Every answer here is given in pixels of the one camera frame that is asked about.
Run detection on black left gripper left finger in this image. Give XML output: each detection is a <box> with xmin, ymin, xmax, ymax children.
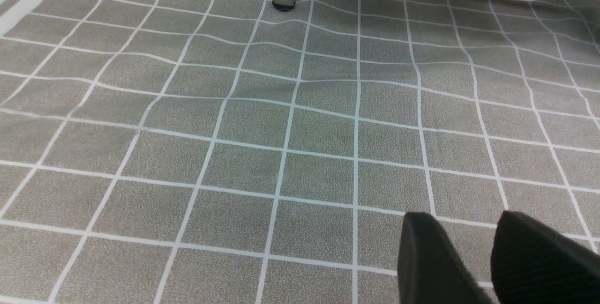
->
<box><xmin>397</xmin><ymin>213</ymin><xmax>492</xmax><ymax>304</ymax></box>

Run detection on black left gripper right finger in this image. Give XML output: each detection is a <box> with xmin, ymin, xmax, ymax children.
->
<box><xmin>490</xmin><ymin>211</ymin><xmax>600</xmax><ymax>304</ymax></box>

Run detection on grey checked floor cloth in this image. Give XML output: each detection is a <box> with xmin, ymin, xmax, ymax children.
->
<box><xmin>1</xmin><ymin>0</ymin><xmax>599</xmax><ymax>304</ymax></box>

